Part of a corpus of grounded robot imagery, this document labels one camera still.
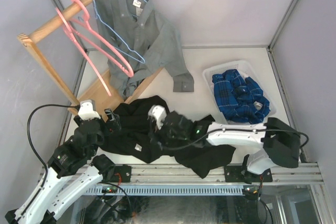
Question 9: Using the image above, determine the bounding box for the black shirt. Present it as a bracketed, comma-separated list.
[100, 95, 236, 178]

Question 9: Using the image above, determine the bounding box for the pink hanger of white shirt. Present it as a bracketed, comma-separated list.
[56, 8, 111, 96]

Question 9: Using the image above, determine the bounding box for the blue plaid shirt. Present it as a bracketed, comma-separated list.
[212, 69, 270, 124]

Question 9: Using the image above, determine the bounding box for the pink hanger of plaid shirt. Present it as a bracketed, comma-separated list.
[70, 0, 135, 78]

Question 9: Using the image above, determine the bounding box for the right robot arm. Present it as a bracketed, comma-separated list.
[148, 106, 302, 182]

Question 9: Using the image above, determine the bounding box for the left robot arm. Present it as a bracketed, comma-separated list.
[5, 109, 121, 223]

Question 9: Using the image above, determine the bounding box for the grey shirt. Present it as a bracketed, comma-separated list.
[96, 0, 194, 99]

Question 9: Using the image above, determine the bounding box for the wooden clothes rack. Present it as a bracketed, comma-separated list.
[16, 0, 165, 122]

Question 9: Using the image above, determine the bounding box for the white plastic basket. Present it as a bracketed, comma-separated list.
[203, 60, 277, 125]

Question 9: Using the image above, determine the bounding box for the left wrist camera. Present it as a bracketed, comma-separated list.
[78, 99, 101, 121]

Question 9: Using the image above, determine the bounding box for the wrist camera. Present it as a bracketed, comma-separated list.
[78, 99, 101, 121]
[148, 105, 167, 130]

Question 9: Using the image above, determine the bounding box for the left camera black cable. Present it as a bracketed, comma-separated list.
[27, 104, 81, 167]

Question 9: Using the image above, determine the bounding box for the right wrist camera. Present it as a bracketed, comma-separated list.
[148, 105, 167, 130]

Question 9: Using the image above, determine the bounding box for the aluminium mounting rail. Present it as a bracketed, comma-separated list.
[129, 163, 323, 185]

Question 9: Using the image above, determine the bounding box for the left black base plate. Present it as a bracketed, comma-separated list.
[111, 165, 132, 184]

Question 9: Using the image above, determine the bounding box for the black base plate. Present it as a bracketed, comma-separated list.
[224, 165, 273, 184]
[111, 165, 132, 184]

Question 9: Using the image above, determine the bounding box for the slotted grey cable duct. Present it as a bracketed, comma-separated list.
[84, 184, 244, 196]

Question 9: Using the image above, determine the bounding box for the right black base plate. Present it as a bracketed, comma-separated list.
[224, 165, 273, 184]

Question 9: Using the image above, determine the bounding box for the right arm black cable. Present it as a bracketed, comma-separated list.
[161, 128, 310, 154]

